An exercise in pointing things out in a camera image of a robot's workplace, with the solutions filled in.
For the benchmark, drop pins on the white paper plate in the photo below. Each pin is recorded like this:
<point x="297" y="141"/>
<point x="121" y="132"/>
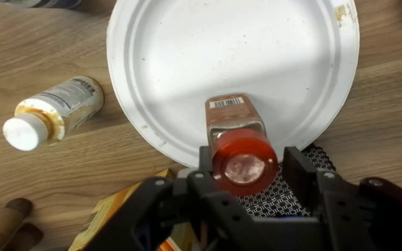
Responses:
<point x="210" y="56"/>

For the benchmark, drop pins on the open yellow cardboard box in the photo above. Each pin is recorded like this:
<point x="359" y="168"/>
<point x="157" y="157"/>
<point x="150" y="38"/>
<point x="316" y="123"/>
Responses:
<point x="112" y="210"/>

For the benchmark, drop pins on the spice jar orange lid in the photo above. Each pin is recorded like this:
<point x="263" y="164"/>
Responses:
<point x="243" y="158"/>

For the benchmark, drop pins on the brown moose plush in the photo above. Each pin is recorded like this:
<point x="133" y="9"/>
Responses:
<point x="6" y="224"/>

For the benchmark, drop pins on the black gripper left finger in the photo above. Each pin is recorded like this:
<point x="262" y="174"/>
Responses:
<point x="202" y="204"/>

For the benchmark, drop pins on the yellowish green-label pill bottle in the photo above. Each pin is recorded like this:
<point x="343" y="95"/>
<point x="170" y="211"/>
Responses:
<point x="56" y="112"/>

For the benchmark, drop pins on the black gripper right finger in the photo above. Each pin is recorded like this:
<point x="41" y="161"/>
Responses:
<point x="345" y="210"/>

